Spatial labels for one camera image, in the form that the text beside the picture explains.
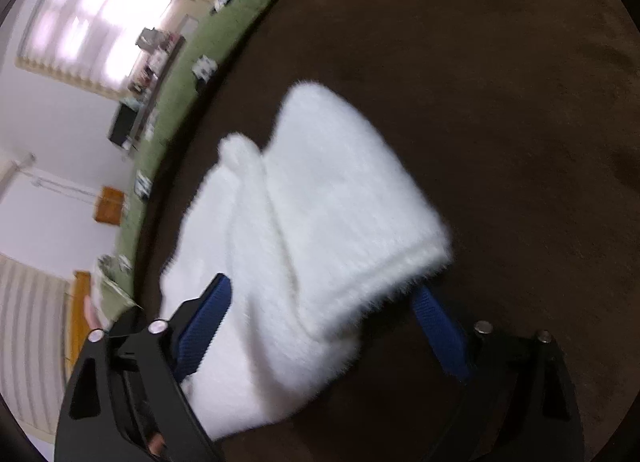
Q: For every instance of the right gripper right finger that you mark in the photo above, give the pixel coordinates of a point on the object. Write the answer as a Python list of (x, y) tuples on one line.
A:
[(515, 400)]

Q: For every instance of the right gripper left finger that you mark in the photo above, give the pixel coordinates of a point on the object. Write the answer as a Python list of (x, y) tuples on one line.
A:
[(124, 400)]

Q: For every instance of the white fluffy cardigan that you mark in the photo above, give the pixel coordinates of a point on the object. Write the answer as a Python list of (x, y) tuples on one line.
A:
[(313, 231)]

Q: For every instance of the wooden headboard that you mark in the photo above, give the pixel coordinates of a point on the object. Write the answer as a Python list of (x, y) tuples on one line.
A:
[(76, 326)]

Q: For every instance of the wooden chair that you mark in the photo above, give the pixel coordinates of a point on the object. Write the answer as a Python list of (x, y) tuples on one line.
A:
[(109, 205)]

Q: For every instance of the black monitor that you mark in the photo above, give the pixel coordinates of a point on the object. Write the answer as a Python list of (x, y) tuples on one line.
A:
[(121, 124)]

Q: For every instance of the brown bed blanket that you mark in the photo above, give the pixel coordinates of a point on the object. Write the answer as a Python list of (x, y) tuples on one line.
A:
[(519, 120)]

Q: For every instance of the window blind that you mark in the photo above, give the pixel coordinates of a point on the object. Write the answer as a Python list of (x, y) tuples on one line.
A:
[(90, 44)]

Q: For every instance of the green cow-print blanket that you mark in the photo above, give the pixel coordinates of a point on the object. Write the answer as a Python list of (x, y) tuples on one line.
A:
[(112, 290)]

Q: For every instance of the white wall desk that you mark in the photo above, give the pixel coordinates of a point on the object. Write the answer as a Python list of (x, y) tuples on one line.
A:
[(154, 65)]

